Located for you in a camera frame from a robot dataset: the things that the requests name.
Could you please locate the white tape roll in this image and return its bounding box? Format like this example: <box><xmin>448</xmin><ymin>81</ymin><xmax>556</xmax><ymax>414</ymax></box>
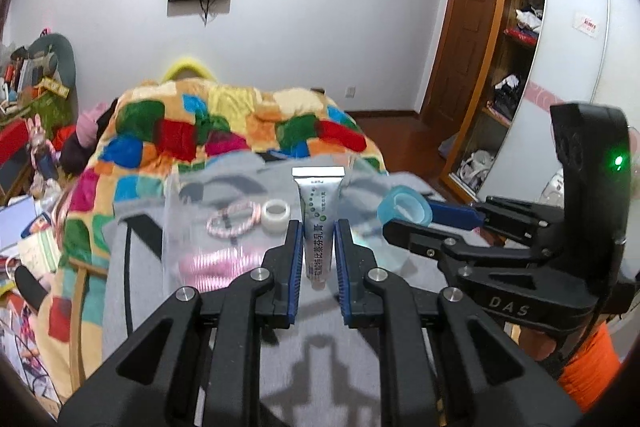
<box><xmin>260</xmin><ymin>199</ymin><xmax>291</xmax><ymax>234</ymax></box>

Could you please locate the teal tape roll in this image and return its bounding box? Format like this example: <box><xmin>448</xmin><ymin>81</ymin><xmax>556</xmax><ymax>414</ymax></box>
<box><xmin>376</xmin><ymin>186</ymin><xmax>433</xmax><ymax>227</ymax></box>

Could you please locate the braided rope bracelet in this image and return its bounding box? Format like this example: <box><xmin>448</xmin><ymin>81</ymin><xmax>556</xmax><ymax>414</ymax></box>
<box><xmin>205</xmin><ymin>200</ymin><xmax>264</xmax><ymax>241</ymax></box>

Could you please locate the white ointment tube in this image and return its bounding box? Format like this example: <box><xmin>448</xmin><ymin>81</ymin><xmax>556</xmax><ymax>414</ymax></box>
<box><xmin>292</xmin><ymin>166</ymin><xmax>346</xmax><ymax>288</ymax></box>

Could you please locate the pink knitted item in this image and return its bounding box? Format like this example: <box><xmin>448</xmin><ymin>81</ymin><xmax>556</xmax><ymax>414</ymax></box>
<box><xmin>178</xmin><ymin>247</ymin><xmax>265</xmax><ymax>293</ymax></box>

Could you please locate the right hand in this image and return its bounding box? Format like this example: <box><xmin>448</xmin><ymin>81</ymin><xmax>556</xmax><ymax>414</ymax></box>
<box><xmin>518</xmin><ymin>327</ymin><xmax>556</xmax><ymax>362</ymax></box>

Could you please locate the grey black patterned blanket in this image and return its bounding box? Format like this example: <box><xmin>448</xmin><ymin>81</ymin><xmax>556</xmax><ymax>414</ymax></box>
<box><xmin>102</xmin><ymin>151</ymin><xmax>501</xmax><ymax>427</ymax></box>

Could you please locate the clear plastic storage box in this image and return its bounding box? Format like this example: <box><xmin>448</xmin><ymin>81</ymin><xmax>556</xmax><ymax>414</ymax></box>
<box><xmin>162</xmin><ymin>152</ymin><xmax>430</xmax><ymax>293</ymax></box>

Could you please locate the orange sleeve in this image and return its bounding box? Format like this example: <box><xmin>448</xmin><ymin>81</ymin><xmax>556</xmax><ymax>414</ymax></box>
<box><xmin>559</xmin><ymin>323</ymin><xmax>620</xmax><ymax>413</ymax></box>

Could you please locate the wooden door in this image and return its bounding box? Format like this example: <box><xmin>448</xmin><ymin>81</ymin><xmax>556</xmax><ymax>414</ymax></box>
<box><xmin>420</xmin><ymin>0</ymin><xmax>496</xmax><ymax>140</ymax></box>

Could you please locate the colourful patchwork quilt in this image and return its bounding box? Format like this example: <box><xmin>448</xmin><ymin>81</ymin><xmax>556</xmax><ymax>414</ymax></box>
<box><xmin>32</xmin><ymin>77</ymin><xmax>385</xmax><ymax>399</ymax></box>

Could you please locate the wooden wardrobe shelf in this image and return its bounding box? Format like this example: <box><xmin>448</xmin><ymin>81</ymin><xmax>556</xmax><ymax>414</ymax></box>
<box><xmin>439</xmin><ymin>0</ymin><xmax>611</xmax><ymax>203</ymax></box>

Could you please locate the pink knit hat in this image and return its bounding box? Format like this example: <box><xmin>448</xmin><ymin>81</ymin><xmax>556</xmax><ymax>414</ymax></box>
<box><xmin>75</xmin><ymin>102</ymin><xmax>111</xmax><ymax>149</ymax></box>

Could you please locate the bunny doll figure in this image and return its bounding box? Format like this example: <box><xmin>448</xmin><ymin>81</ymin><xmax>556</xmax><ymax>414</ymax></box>
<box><xmin>27</xmin><ymin>114</ymin><xmax>58</xmax><ymax>180</ymax></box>

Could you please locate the blue white booklet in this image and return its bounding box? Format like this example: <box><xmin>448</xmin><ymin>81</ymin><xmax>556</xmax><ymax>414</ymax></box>
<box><xmin>0</xmin><ymin>196</ymin><xmax>37</xmax><ymax>249</ymax></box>

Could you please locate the green gift box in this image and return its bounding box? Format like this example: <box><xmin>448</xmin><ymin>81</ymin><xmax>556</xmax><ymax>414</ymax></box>
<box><xmin>27</xmin><ymin>87</ymin><xmax>75</xmax><ymax>139</ymax></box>

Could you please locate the red box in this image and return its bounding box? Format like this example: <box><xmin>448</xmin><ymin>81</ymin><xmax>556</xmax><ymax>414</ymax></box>
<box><xmin>0</xmin><ymin>118</ymin><xmax>28</xmax><ymax>164</ymax></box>

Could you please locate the grey green chair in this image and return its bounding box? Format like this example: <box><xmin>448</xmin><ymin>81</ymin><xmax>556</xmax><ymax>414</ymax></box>
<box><xmin>26</xmin><ymin>33</ymin><xmax>76</xmax><ymax>100</ymax></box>

